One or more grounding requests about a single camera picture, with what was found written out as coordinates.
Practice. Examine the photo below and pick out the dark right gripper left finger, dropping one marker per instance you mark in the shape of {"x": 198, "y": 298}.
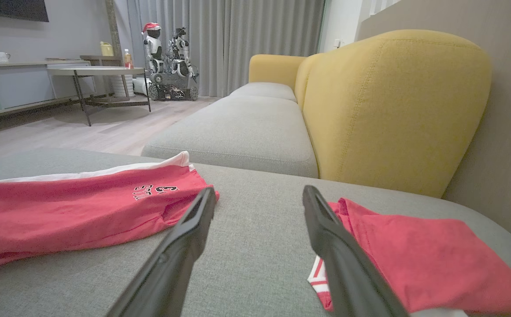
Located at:
{"x": 167, "y": 273}

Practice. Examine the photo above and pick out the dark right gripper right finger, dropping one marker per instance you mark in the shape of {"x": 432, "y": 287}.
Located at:
{"x": 348, "y": 273}

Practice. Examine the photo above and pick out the red tee striped white sleeves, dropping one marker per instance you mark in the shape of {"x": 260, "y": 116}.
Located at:
{"x": 436, "y": 255}

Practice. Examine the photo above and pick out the red mesh jersey white hem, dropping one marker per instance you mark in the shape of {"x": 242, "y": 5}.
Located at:
{"x": 70, "y": 215}

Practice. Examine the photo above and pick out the wheeled robot base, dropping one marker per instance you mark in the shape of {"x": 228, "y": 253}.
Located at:
{"x": 172, "y": 87}

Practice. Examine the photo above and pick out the yellow sofa backrest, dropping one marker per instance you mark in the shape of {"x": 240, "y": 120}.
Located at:
{"x": 392, "y": 110}

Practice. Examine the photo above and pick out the small white floor object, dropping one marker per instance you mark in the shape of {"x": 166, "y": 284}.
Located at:
{"x": 141, "y": 86}

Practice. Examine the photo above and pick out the white ribbed planter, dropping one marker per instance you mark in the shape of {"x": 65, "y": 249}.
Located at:
{"x": 121, "y": 86}

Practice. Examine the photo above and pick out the yellow sofa armrest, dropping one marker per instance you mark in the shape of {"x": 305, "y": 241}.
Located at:
{"x": 275, "y": 70}

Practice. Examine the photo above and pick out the orange drink bottle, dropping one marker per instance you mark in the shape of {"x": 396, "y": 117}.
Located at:
{"x": 127, "y": 59}

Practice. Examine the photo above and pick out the white black humanoid robot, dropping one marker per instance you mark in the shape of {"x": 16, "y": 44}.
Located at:
{"x": 181, "y": 53}

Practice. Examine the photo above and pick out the wooden side table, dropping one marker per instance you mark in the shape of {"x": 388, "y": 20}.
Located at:
{"x": 101, "y": 58}

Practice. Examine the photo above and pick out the white robot with santa hat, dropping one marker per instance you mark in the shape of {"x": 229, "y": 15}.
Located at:
{"x": 153, "y": 48}

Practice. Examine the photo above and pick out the yellow kettle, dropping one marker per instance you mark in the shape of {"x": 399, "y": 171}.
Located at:
{"x": 106, "y": 49}

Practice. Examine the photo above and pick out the low tv cabinet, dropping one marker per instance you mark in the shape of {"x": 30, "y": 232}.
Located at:
{"x": 22, "y": 86}

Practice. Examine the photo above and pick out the grey pleated curtain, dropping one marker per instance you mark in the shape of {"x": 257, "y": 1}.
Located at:
{"x": 238, "y": 44}

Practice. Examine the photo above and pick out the indoor tree with trunk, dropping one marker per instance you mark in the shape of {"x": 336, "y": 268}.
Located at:
{"x": 113, "y": 26}

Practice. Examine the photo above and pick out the metal frame coffee table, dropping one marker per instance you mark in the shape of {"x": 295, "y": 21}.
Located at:
{"x": 97, "y": 71}

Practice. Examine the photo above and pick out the black wall television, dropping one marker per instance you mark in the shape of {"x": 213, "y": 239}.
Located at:
{"x": 13, "y": 9}

